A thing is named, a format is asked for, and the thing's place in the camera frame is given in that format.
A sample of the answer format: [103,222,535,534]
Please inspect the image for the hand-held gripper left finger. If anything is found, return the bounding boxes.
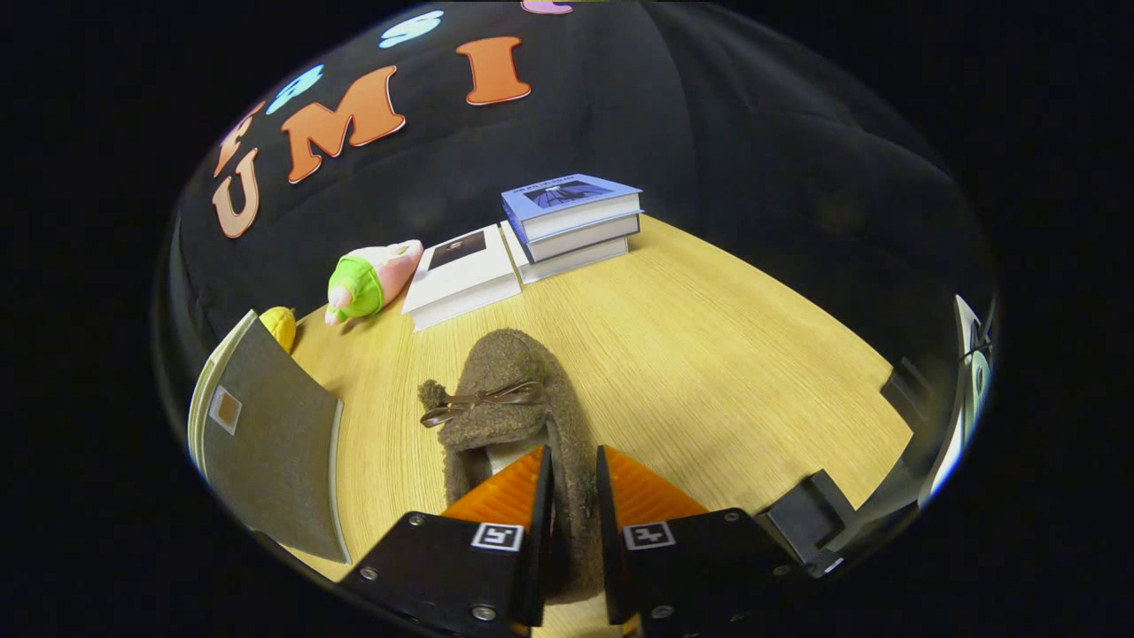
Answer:
[339,445,555,638]

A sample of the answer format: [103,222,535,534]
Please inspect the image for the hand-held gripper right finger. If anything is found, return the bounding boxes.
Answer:
[595,445,803,638]

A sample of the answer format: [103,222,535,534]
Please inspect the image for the brown fuzzy shoe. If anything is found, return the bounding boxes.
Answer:
[418,329,609,605]

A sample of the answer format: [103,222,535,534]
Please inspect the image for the beige grey storage box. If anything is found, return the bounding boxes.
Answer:
[186,310,353,565]

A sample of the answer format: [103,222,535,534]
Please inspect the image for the black table clamp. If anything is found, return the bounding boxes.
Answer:
[882,357,933,428]
[766,470,857,568]

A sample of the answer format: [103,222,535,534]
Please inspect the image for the white book with portrait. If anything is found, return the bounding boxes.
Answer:
[401,224,524,333]

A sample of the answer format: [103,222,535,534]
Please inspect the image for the white bottom book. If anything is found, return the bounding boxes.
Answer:
[501,222,630,284]

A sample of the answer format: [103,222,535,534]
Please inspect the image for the pink green plush toy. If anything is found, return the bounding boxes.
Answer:
[324,239,424,326]

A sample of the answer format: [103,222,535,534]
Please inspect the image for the yellow knitted plush ball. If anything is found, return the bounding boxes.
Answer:
[259,306,298,355]

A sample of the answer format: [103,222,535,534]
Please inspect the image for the blue cover book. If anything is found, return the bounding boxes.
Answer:
[501,173,644,243]

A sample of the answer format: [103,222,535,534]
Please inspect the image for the black backdrop cloth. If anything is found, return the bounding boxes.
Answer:
[152,0,1000,497]

